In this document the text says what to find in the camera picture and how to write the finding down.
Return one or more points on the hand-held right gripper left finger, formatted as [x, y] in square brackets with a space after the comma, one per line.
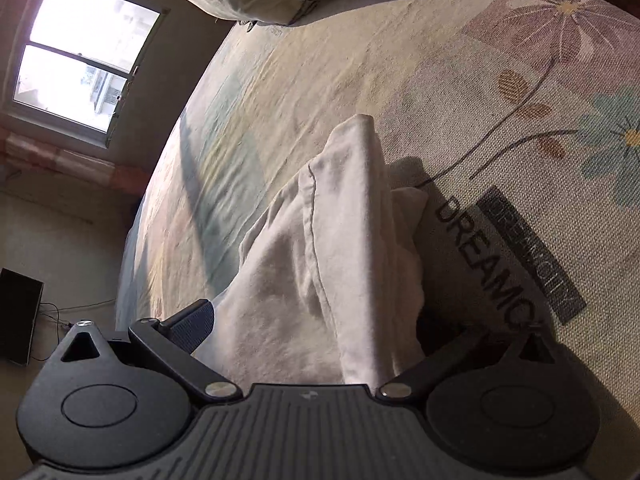
[192, 322]

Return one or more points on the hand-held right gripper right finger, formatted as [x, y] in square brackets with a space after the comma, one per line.
[440, 360]

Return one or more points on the white printed t-shirt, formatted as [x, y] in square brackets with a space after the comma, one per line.
[350, 240]

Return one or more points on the pink checked curtain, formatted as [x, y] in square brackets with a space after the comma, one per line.
[65, 160]

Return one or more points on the window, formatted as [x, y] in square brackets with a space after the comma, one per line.
[80, 55]

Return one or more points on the patterned pastel bed sheet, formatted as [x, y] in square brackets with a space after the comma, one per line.
[400, 60]

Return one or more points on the black wall television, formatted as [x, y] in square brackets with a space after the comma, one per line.
[20, 315]

